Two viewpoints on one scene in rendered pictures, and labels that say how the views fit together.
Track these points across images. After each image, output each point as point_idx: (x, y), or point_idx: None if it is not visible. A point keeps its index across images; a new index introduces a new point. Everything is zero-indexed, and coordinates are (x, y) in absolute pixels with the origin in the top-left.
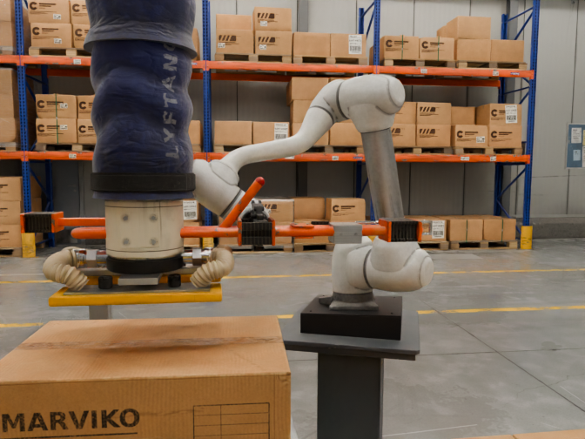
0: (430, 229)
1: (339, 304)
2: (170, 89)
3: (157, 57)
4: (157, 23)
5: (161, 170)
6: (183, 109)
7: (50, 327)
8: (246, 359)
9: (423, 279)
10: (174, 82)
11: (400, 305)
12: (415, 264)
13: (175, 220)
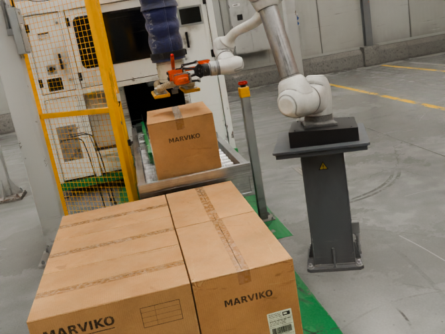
0: (190, 79)
1: (303, 120)
2: (151, 24)
3: (145, 16)
4: (142, 4)
5: (153, 53)
6: (155, 30)
7: (194, 103)
8: (158, 120)
9: (280, 110)
10: (152, 22)
11: (322, 130)
12: (277, 99)
13: (163, 69)
